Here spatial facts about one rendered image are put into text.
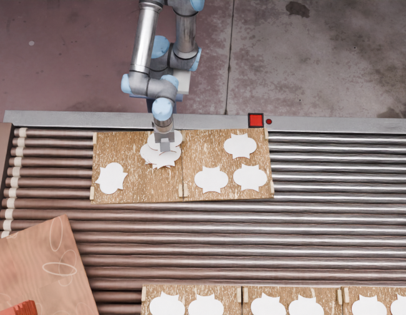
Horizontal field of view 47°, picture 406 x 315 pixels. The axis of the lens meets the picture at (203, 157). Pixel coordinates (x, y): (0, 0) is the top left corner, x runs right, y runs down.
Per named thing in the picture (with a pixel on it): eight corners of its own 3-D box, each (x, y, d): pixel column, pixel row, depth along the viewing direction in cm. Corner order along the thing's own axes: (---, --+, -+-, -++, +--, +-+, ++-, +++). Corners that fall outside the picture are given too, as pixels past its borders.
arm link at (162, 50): (148, 48, 232) (146, 30, 220) (175, 53, 232) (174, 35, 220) (142, 68, 227) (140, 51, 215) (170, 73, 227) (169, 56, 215)
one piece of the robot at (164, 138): (152, 140, 185) (154, 156, 200) (174, 139, 185) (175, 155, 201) (150, 114, 189) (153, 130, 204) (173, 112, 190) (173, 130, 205)
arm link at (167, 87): (152, 70, 184) (145, 94, 180) (180, 75, 184) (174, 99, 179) (153, 80, 191) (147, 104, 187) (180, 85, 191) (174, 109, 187)
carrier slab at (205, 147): (181, 131, 224) (181, 130, 222) (266, 129, 226) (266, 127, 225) (183, 201, 211) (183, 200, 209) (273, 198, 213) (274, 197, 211)
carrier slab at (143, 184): (94, 134, 222) (94, 132, 220) (180, 131, 224) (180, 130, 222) (90, 204, 209) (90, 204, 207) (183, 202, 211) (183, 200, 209)
